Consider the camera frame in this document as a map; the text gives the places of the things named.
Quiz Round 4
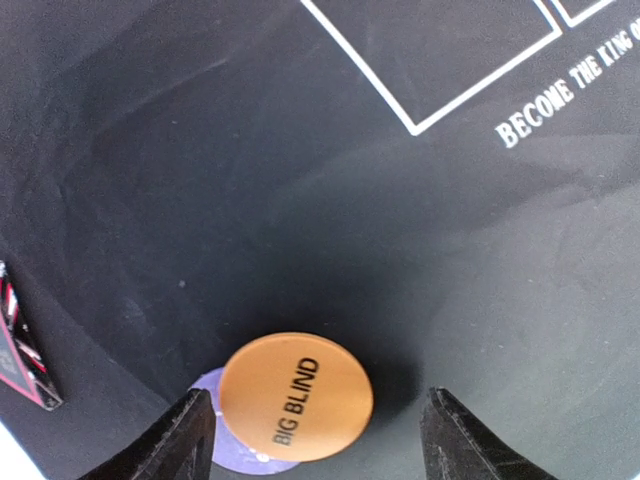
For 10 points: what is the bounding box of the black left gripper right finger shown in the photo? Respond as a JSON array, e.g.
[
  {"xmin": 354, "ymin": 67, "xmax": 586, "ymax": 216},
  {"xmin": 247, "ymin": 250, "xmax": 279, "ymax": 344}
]
[{"xmin": 420, "ymin": 388, "xmax": 555, "ymax": 480}]

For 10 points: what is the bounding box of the black poker mat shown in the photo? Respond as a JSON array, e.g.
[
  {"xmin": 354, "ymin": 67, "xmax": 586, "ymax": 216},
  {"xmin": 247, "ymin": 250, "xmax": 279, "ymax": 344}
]
[{"xmin": 1, "ymin": 1, "xmax": 639, "ymax": 479}]

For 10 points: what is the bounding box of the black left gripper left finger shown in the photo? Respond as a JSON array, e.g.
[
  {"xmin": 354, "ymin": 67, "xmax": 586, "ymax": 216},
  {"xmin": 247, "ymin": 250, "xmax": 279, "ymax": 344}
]
[{"xmin": 83, "ymin": 389, "xmax": 216, "ymax": 480}]

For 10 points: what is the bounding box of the purple small blind button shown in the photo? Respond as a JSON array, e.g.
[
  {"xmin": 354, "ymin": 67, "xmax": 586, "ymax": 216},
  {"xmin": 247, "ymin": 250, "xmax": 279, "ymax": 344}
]
[{"xmin": 192, "ymin": 368, "xmax": 298, "ymax": 476}]

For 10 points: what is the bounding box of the triangular all in token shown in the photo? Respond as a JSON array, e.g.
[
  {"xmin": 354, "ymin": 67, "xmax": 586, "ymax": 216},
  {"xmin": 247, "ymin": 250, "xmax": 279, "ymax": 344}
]
[{"xmin": 1, "ymin": 261, "xmax": 64, "ymax": 411}]

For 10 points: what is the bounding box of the orange big blind button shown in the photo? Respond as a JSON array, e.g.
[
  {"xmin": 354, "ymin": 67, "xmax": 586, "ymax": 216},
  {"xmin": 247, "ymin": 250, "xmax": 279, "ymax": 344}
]
[{"xmin": 219, "ymin": 332, "xmax": 374, "ymax": 463}]

